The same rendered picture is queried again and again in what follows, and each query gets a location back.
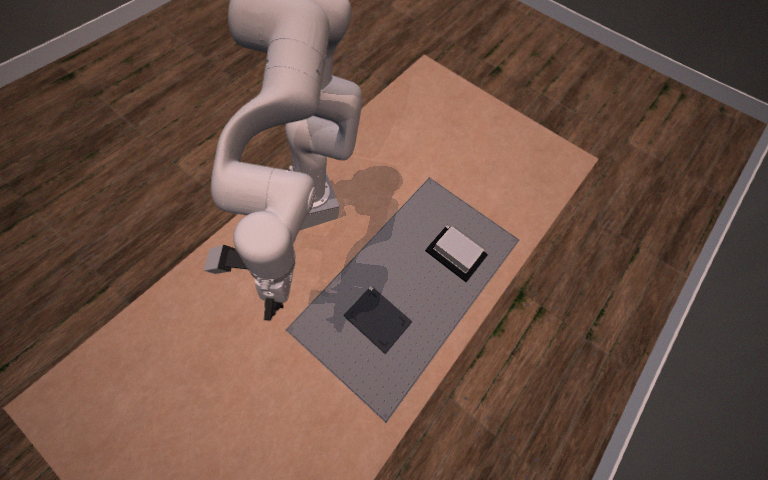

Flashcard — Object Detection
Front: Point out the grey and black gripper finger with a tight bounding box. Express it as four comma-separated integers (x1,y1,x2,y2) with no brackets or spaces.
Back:
264,298,284,321

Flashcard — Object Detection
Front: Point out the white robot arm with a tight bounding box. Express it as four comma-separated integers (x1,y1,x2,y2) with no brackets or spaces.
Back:
204,0,362,291

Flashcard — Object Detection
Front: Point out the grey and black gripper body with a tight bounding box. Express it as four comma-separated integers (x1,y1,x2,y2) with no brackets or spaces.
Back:
255,271,293,303

